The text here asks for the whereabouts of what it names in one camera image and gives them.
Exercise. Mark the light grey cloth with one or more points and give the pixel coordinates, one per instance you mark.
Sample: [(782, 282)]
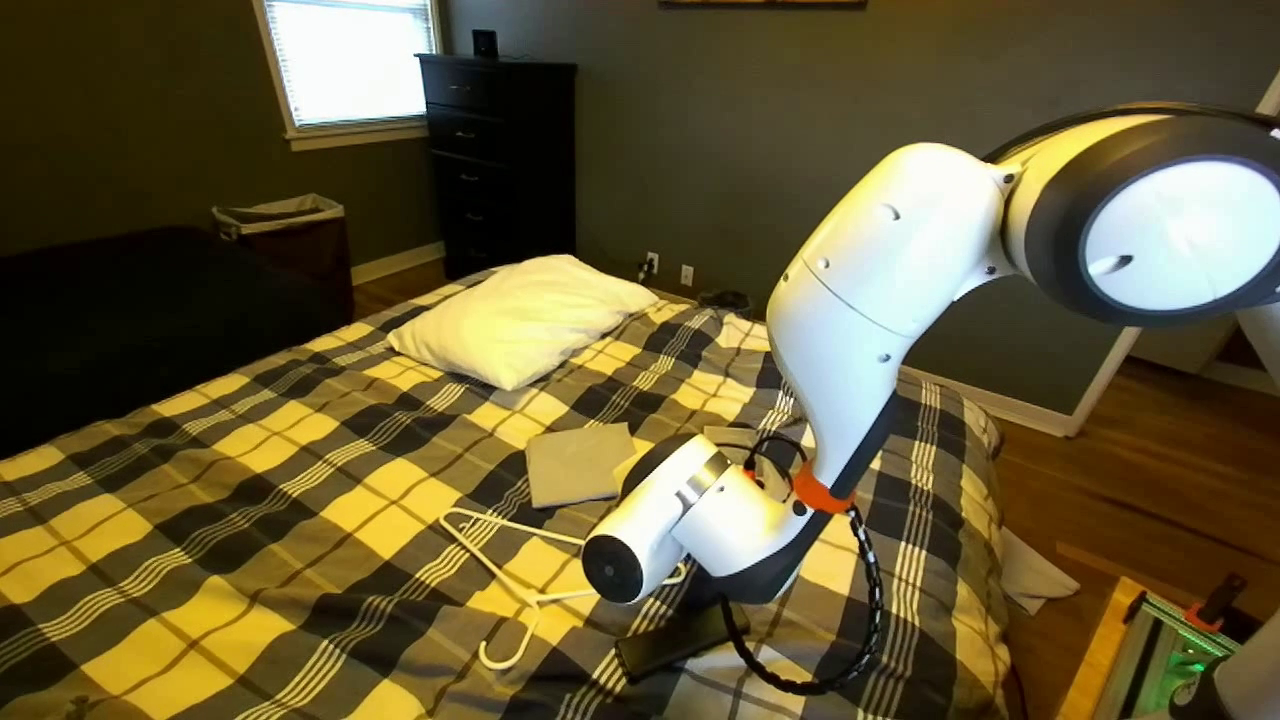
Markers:
[(582, 466)]

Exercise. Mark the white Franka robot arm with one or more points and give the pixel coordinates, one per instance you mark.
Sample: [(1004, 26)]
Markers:
[(864, 305)]

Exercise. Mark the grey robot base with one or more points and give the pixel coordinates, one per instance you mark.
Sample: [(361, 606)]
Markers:
[(1252, 685)]

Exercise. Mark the white pillow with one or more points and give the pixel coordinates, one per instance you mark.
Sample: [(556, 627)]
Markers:
[(520, 322)]

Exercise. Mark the black chest of drawers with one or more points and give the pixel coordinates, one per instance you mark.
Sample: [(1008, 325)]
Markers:
[(501, 161)]

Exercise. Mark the small black object on dresser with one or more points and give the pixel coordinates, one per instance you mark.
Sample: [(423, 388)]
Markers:
[(484, 44)]

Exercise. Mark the dark wooden nightstand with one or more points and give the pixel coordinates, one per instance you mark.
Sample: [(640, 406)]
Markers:
[(286, 253)]

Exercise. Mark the yellow grey plaid comforter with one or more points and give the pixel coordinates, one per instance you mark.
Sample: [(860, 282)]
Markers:
[(266, 533)]

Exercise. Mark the white bed sheet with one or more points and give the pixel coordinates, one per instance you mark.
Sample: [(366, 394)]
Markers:
[(1032, 575)]

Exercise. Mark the black futon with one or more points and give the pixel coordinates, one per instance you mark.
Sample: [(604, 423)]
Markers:
[(132, 334)]

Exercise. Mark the brown wooden plank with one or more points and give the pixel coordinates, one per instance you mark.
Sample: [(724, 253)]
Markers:
[(1092, 654)]

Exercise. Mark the red black clamp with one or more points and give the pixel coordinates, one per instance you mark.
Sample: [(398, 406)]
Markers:
[(1223, 606)]

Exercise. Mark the white wall outlet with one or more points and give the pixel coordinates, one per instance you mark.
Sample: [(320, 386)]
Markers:
[(650, 265), (686, 278)]

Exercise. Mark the bright window with white frame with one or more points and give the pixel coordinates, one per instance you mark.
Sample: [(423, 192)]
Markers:
[(348, 60)]

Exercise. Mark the teal metal frame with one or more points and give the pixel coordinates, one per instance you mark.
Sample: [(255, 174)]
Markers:
[(1155, 662)]

